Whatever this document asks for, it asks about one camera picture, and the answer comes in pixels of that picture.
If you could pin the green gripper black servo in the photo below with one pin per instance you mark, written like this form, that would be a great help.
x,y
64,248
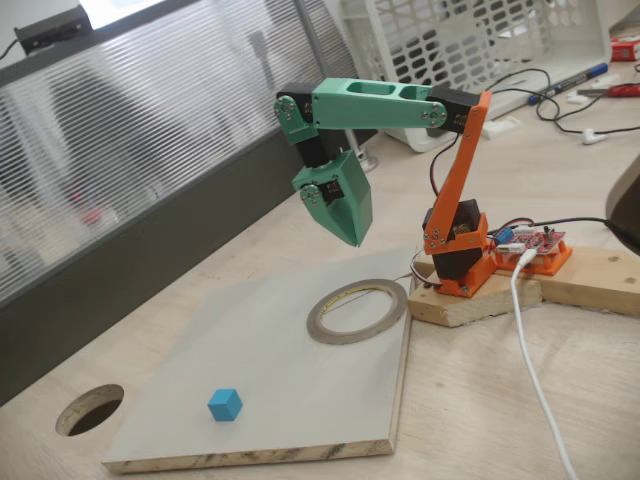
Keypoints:
x,y
356,192

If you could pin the blue cube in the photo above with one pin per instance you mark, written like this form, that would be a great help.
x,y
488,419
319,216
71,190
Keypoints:
x,y
225,406

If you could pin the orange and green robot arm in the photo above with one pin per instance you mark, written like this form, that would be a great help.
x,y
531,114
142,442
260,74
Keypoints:
x,y
370,107

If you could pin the grey wooden board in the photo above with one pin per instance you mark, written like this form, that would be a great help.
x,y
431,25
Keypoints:
x,y
250,350

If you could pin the wooden base block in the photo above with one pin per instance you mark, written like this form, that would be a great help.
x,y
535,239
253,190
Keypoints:
x,y
480,305

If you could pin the white plastic part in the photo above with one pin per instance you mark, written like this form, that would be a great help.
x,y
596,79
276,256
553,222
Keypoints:
x,y
500,127

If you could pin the metal pole with foot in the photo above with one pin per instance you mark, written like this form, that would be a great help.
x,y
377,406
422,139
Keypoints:
x,y
315,37

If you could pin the red circuit board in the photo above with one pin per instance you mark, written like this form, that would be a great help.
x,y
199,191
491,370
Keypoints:
x,y
542,240

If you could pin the orange circuit board holder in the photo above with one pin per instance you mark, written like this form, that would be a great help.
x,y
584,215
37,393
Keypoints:
x,y
555,262

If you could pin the ribbed translucent desk partition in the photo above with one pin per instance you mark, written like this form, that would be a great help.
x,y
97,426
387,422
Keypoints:
x,y
125,150

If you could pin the long wooden plank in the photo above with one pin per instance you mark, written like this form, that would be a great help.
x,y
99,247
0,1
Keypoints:
x,y
590,280

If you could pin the white earbud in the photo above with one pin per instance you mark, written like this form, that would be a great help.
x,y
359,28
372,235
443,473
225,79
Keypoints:
x,y
590,136

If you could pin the blue marker pen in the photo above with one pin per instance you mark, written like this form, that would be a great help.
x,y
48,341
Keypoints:
x,y
570,82

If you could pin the small white plastic piece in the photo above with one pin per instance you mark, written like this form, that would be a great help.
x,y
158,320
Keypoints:
x,y
579,97

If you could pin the white plastic basket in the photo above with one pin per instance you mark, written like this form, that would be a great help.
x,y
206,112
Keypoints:
x,y
550,30

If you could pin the dark rounded object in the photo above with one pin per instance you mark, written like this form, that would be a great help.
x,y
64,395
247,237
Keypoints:
x,y
627,200

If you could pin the red and white box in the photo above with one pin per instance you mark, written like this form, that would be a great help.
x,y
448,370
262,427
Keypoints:
x,y
627,50

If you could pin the black box device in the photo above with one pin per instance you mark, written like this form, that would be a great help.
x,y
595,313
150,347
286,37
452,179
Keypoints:
x,y
55,27

